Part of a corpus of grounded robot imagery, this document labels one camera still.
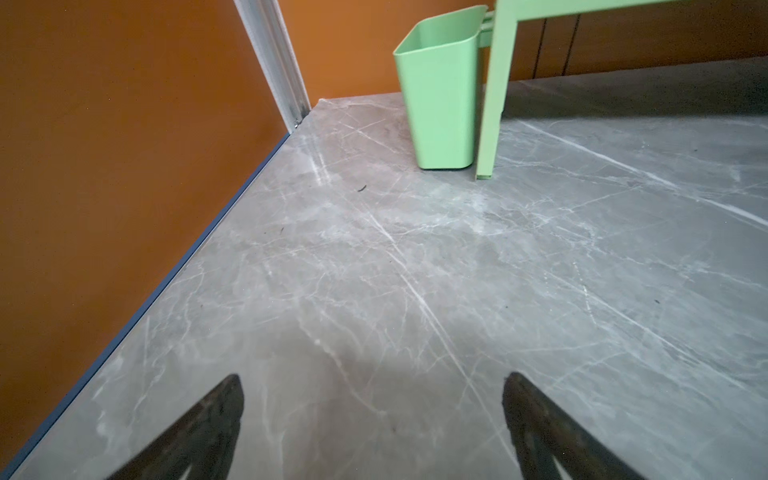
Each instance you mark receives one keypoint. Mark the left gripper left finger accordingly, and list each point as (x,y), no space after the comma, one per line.
(200,444)

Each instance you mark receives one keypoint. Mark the green plastic side bin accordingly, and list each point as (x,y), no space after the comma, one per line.
(438,69)

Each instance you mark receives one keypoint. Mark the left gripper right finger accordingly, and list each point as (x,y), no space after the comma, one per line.
(547,440)

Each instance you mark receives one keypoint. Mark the green wooden two-tier shelf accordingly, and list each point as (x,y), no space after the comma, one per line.
(528,39)

